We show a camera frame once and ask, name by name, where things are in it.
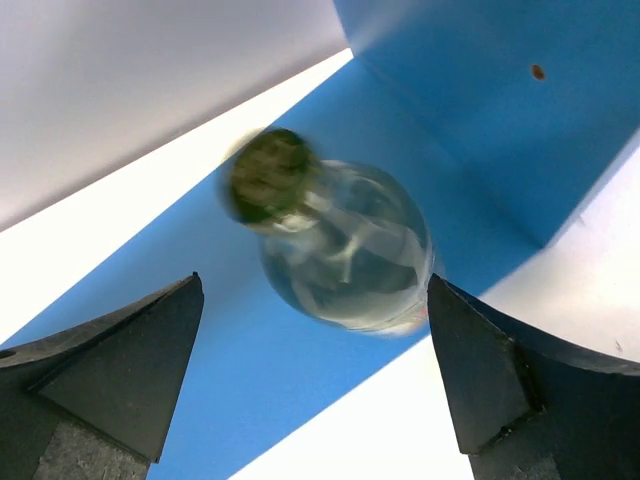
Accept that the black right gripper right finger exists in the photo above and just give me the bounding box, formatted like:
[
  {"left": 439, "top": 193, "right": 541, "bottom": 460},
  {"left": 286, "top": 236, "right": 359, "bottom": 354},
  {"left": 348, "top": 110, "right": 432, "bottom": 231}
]
[{"left": 428, "top": 275, "right": 639, "bottom": 480}]

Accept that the clear glass bottle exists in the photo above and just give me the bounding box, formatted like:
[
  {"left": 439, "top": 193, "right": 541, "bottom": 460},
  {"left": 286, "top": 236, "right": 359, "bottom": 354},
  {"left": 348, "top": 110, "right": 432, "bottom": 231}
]
[{"left": 220, "top": 127, "right": 436, "bottom": 336}]

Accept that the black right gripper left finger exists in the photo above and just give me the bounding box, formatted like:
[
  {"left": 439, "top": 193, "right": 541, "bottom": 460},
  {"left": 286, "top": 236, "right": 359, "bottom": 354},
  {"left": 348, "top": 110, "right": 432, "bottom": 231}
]
[{"left": 1, "top": 274, "right": 204, "bottom": 479}]

